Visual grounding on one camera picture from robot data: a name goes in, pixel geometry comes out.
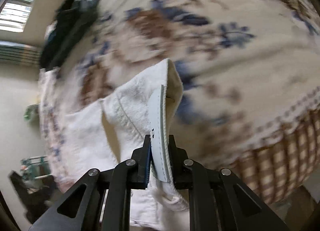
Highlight white pants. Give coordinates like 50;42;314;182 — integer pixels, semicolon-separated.
59;59;189;230

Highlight red checked bed sheet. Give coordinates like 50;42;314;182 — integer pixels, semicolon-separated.
229;107;319;204

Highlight teal white storage rack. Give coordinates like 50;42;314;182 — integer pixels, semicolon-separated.
20;156;51;182

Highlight green plastic bag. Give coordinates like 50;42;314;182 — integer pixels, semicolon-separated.
23;104;39;122

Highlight floral fleece bed blanket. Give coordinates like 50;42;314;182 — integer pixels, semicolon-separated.
39;0;319;190

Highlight dark teal plush blanket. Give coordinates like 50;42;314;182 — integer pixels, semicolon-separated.
40;0;99;71

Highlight window with white frame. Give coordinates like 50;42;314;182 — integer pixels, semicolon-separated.
1;0;34;33

